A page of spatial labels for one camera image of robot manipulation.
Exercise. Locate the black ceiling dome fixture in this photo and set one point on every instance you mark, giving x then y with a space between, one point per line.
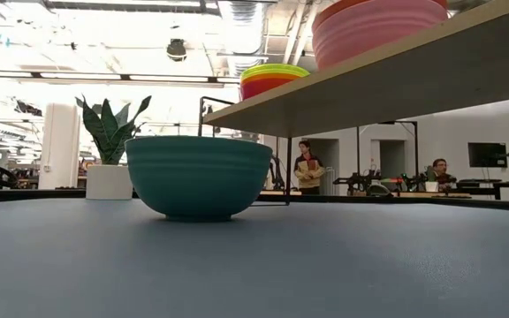
176 49

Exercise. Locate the wooden shelf board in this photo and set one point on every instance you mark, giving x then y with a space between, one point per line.
369 88

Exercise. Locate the black monitor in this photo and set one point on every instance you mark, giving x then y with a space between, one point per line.
486 154

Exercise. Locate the green translucent plastic bowl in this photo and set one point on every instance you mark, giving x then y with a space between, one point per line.
272 68

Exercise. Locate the coral red ribbed bowl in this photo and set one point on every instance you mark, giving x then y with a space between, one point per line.
338 6

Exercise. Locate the black background stand frame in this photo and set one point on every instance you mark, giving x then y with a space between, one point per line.
415 146

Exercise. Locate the teal ribbed bowl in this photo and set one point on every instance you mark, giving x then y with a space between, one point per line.
197 181

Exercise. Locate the green snake plant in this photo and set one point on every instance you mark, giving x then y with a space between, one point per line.
108 132

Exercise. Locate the black table frame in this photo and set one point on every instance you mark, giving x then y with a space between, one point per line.
29 194

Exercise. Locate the seated person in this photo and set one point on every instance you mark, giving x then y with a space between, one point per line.
441 170

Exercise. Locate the dark background desk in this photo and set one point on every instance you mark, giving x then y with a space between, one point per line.
493 184

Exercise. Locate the white cup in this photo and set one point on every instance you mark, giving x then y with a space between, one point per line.
431 186

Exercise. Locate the ribbed ventilation duct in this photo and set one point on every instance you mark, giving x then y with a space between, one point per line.
245 35

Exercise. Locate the background robot arms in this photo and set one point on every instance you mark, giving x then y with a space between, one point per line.
360 181

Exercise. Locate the standing person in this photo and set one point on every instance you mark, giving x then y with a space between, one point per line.
308 170

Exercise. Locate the white column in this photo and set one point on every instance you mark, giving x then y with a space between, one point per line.
60 146

